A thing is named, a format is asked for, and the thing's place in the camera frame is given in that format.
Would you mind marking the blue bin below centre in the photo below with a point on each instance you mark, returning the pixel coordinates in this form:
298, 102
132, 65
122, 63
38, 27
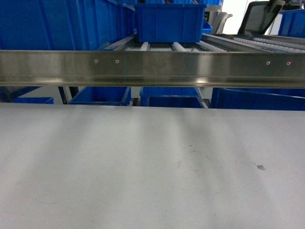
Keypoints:
177, 97

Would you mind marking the blue bin below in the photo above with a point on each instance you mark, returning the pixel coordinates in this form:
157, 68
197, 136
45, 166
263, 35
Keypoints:
258, 99
177, 97
103, 95

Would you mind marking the blue bin below left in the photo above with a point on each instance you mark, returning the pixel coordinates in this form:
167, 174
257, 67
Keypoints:
103, 95

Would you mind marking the blue bin on rollers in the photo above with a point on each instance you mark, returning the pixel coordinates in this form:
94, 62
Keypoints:
157, 23

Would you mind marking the white roller conveyor track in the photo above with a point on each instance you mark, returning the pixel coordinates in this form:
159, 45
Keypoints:
255, 43

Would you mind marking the blue bin below right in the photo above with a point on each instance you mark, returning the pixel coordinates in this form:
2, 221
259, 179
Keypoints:
258, 99

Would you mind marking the small blue bin far left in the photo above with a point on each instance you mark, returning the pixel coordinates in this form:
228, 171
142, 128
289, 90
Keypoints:
34, 100

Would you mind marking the black mesh office chair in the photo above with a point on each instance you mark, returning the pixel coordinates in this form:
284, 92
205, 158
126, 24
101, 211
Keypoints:
259, 16

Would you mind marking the large blue bin upper left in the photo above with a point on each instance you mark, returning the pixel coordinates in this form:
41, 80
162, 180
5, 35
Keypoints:
77, 25

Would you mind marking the blue bin upper right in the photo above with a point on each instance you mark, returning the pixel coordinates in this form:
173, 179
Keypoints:
292, 24

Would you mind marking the stainless steel shelf rail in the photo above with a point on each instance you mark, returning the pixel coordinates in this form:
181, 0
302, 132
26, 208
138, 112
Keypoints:
147, 68

